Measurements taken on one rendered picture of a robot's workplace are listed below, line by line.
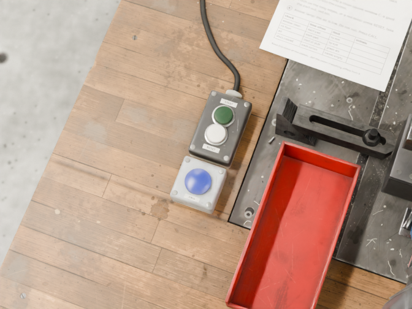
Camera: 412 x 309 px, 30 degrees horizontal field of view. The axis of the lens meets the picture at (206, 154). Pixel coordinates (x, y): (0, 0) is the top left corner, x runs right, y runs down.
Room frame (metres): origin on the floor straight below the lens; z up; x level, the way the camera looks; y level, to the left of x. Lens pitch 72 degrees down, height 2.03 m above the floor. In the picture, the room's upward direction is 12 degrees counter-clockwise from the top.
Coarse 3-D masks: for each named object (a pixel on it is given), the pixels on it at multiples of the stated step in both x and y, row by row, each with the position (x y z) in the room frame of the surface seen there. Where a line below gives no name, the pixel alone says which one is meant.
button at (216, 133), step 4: (216, 124) 0.40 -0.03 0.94; (208, 128) 0.40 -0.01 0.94; (212, 128) 0.40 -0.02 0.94; (216, 128) 0.40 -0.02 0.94; (220, 128) 0.40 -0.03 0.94; (208, 132) 0.39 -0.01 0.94; (212, 132) 0.39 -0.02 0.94; (216, 132) 0.39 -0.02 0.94; (220, 132) 0.39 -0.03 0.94; (224, 132) 0.39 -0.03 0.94; (208, 136) 0.39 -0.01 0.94; (212, 136) 0.39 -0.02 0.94; (216, 136) 0.38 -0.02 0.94; (220, 136) 0.38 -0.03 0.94; (224, 136) 0.38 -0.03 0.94; (212, 140) 0.38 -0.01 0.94; (216, 140) 0.38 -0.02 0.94; (220, 140) 0.38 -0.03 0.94
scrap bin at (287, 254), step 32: (288, 160) 0.33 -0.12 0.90; (320, 160) 0.31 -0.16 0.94; (288, 192) 0.28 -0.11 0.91; (320, 192) 0.27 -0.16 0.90; (352, 192) 0.25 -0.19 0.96; (256, 224) 0.24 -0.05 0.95; (288, 224) 0.24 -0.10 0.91; (320, 224) 0.23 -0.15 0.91; (256, 256) 0.20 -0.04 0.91; (288, 256) 0.19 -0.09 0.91; (320, 256) 0.18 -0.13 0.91; (256, 288) 0.15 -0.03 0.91; (288, 288) 0.14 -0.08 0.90; (320, 288) 0.13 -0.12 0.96
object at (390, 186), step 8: (400, 136) 0.32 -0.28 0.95; (392, 160) 0.29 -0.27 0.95; (384, 184) 0.26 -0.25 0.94; (392, 184) 0.25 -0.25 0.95; (400, 184) 0.25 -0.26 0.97; (384, 192) 0.26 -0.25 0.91; (392, 192) 0.25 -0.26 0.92; (400, 192) 0.24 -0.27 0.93; (408, 192) 0.24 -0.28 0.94; (408, 200) 0.24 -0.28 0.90
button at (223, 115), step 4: (220, 108) 0.43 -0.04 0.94; (224, 108) 0.43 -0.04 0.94; (228, 108) 0.42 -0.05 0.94; (216, 112) 0.42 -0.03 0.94; (220, 112) 0.42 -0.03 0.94; (224, 112) 0.42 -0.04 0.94; (228, 112) 0.42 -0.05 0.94; (216, 116) 0.42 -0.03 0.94; (220, 116) 0.41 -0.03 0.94; (224, 116) 0.41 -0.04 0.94; (228, 116) 0.41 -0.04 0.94; (232, 116) 0.41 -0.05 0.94; (216, 120) 0.41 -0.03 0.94; (220, 120) 0.41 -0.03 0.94; (224, 120) 0.41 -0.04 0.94; (228, 120) 0.41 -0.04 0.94; (224, 124) 0.40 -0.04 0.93
